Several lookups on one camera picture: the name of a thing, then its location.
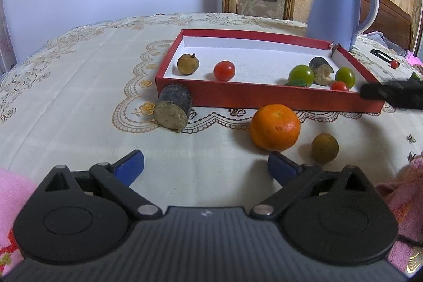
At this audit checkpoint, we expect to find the red shallow cardboard box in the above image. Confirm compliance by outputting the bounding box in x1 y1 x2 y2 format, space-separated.
155 29 385 113

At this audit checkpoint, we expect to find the purple pink bedding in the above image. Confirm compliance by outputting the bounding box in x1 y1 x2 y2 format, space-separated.
364 33 423 73

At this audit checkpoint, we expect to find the wooden headboard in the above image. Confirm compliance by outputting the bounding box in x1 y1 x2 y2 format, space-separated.
360 0 413 49

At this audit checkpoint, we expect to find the pink patterned curtain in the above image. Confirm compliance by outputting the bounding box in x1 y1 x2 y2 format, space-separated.
0 0 17 74

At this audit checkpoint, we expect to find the yellow-brown longan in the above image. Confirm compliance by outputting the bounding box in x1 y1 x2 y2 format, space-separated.
177 53 200 75
311 133 339 163

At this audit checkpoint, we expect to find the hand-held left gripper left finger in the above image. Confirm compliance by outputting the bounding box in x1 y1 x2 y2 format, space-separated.
44 150 162 220

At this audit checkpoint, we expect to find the black clip with red ball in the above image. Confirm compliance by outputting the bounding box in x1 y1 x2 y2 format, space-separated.
370 49 400 69

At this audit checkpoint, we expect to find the orange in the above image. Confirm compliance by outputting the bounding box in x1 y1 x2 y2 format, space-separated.
249 104 301 151

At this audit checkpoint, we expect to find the cream lace tablecloth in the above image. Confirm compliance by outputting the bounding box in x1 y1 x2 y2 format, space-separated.
0 13 423 206

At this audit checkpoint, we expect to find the pink floral cloth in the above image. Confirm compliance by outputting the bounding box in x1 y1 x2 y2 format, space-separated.
375 153 423 276

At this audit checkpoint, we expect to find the dark sugarcane piece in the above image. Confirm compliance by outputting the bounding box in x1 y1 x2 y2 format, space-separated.
309 57 334 86
154 84 193 133

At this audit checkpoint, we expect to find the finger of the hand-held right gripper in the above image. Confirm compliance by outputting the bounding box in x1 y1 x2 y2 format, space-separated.
360 80 423 111

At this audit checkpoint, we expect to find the blue electric kettle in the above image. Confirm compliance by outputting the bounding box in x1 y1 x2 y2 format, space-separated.
306 0 380 51

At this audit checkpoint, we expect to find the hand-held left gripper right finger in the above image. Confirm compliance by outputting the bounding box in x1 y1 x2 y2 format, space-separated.
249 151 375 220

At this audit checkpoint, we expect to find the green tomato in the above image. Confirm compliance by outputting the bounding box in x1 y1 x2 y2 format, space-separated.
288 64 315 86
335 67 356 86

